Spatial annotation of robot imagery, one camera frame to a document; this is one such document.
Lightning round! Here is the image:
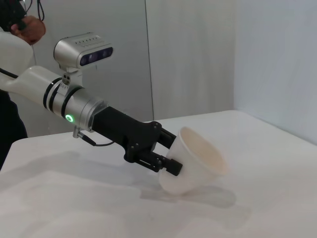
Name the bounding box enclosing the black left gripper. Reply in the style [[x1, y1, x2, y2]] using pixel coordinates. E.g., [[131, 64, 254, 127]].
[[93, 105, 184, 177]]

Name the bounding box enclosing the white translucent cup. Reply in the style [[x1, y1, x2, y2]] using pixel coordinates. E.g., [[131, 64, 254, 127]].
[[158, 126, 229, 196]]

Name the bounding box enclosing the black handheld controller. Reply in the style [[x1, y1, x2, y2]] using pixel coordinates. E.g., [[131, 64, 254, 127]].
[[9, 21, 28, 32]]

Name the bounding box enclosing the person's hand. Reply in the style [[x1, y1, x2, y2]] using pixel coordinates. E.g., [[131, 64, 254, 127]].
[[11, 15, 47, 46]]

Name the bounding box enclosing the person's dark clothed body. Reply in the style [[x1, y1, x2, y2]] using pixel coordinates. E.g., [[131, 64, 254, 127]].
[[0, 88, 28, 172]]

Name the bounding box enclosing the left gripper connector cable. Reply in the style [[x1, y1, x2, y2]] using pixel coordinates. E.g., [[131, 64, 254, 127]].
[[72, 125, 120, 147]]

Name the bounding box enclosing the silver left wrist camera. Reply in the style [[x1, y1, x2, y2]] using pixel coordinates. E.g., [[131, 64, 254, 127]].
[[53, 35, 113, 69]]

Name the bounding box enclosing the black hanging cable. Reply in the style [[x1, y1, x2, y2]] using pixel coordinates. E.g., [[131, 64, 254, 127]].
[[36, 0, 47, 22]]

